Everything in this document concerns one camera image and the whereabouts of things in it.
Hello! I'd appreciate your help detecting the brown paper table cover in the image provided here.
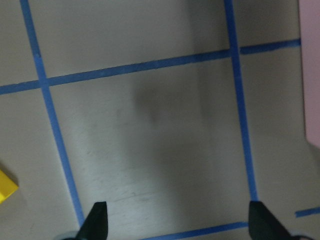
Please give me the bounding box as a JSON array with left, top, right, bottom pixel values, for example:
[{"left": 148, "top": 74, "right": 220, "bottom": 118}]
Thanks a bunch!
[{"left": 0, "top": 0, "right": 320, "bottom": 240}]

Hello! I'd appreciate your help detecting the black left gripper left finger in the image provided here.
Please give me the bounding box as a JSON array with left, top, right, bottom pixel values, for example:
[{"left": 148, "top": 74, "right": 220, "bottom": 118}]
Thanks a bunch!
[{"left": 75, "top": 201, "right": 109, "bottom": 240}]

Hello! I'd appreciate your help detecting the yellow toy block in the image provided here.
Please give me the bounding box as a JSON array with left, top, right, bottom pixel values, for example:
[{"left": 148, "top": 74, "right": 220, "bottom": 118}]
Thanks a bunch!
[{"left": 0, "top": 170, "right": 19, "bottom": 204}]

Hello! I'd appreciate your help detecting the pink plastic box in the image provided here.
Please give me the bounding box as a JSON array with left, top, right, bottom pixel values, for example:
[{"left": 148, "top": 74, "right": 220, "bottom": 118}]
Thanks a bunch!
[{"left": 298, "top": 0, "right": 320, "bottom": 148}]

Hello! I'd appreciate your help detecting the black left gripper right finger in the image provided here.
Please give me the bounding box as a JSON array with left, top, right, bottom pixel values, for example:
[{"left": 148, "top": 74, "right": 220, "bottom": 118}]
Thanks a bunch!
[{"left": 248, "top": 201, "right": 295, "bottom": 240}]

